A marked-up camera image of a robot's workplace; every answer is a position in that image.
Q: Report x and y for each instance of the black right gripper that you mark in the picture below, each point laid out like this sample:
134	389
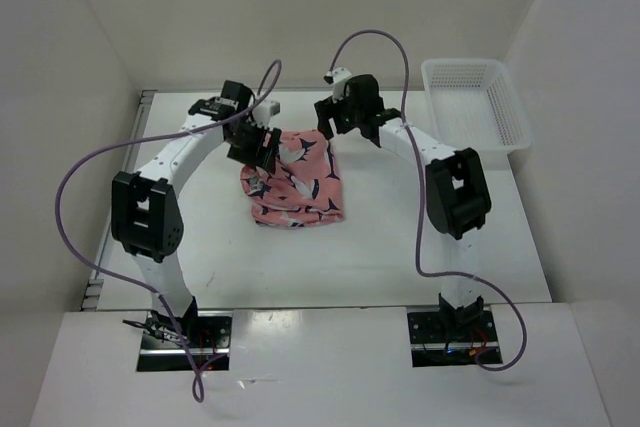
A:
327	109

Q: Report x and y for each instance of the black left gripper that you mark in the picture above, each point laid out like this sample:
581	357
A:
265	154

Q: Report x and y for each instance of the pink shark print shorts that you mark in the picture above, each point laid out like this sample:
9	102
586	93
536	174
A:
305	190

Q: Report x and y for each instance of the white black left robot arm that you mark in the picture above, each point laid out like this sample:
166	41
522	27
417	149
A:
145	214

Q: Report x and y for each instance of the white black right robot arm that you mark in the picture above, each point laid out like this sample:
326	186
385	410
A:
454	190

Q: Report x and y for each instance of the white plastic laundry basket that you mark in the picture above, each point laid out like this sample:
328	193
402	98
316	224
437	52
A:
473	103

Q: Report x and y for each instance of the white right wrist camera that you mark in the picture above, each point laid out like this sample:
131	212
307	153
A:
337	80

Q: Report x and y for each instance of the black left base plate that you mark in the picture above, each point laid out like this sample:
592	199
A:
161	351

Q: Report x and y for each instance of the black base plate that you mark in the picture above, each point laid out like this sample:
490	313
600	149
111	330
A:
431	346
161	351

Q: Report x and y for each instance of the aluminium table frame rail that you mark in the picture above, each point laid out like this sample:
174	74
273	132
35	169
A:
111	254

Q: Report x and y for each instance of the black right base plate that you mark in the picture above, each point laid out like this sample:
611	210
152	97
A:
431	346

